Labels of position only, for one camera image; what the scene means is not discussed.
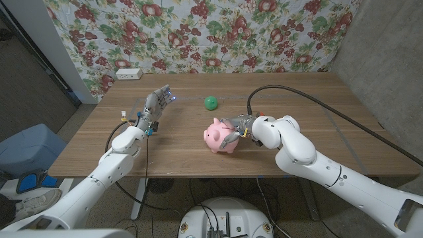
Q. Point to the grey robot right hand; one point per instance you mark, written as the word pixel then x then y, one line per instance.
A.
pixel 244 124

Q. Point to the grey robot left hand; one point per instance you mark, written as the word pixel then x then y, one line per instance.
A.
pixel 153 105

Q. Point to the pink plastic piggy bank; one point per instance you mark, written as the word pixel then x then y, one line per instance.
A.
pixel 215 135

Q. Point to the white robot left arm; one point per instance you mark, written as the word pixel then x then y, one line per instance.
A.
pixel 99 178

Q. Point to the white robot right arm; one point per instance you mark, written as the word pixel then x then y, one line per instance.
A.
pixel 297 148

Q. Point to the green ball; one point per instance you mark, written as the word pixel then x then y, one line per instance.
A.
pixel 210 103

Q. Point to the white power strip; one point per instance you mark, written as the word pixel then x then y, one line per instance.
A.
pixel 129 74

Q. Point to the round black floor fan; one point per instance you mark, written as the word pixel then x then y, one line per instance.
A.
pixel 161 185

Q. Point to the floral fruit print backdrop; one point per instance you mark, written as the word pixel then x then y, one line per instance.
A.
pixel 205 33

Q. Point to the white robot torso base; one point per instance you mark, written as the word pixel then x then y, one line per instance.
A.
pixel 238 215

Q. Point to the white table leg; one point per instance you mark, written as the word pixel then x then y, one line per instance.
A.
pixel 139 201

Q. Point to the grey table leg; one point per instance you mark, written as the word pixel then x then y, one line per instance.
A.
pixel 310 201

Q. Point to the blue-grey plastic bin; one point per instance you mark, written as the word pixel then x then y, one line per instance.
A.
pixel 29 148

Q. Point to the blue foot pedal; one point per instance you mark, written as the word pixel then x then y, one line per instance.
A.
pixel 28 182

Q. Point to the grey sneaker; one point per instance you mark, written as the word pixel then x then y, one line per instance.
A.
pixel 39 201

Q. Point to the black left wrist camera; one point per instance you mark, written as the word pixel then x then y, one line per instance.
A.
pixel 153 127

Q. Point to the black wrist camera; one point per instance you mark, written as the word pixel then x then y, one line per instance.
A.
pixel 258 142
pixel 153 127

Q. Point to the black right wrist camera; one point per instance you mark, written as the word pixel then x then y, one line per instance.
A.
pixel 258 142

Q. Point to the white wall pillar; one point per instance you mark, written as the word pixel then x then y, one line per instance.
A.
pixel 43 39

